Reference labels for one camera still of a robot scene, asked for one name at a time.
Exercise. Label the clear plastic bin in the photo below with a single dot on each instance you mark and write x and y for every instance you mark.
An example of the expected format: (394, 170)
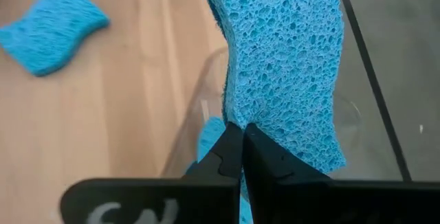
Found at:
(364, 138)

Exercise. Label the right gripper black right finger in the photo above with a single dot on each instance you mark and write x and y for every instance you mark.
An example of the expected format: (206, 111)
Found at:
(292, 196)

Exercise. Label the black aluminium table frame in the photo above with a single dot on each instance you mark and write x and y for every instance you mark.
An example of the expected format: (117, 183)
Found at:
(373, 79)

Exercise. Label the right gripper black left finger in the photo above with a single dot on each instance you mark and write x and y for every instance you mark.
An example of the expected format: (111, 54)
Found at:
(192, 196)

